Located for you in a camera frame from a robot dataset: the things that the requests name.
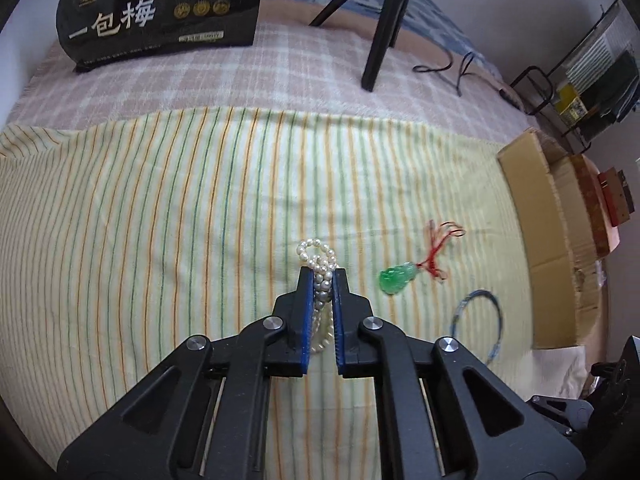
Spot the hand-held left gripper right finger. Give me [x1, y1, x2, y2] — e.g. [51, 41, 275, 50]
[332, 268, 586, 480]

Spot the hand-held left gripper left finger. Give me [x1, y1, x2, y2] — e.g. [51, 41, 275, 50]
[56, 266, 316, 480]

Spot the white pearl necklace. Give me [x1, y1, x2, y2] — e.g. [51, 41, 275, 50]
[296, 238, 339, 357]

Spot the striped yellow cloth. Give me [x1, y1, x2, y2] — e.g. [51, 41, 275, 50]
[0, 108, 538, 471]

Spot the blue white bangle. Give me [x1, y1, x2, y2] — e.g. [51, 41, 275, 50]
[448, 289, 503, 365]

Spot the cardboard box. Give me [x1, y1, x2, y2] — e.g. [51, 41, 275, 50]
[496, 128, 621, 350]

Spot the brown wooden box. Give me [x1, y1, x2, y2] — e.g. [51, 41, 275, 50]
[596, 168, 632, 223]

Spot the checked pink blanket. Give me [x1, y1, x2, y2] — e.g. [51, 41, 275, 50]
[0, 21, 531, 133]

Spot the black tripod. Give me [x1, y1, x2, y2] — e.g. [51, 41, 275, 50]
[308, 0, 420, 93]

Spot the blue patterned bedsheet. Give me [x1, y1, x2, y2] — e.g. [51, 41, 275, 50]
[262, 0, 493, 68]

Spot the black metal rack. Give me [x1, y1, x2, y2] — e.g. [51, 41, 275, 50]
[509, 0, 640, 153]

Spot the black printed snack bag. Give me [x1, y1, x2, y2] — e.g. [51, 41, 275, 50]
[54, 0, 267, 74]

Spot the green jade pendant red cord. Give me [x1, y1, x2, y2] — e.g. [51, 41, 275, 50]
[378, 220, 466, 299]

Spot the black cable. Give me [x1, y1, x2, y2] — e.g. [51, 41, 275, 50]
[412, 51, 521, 106]

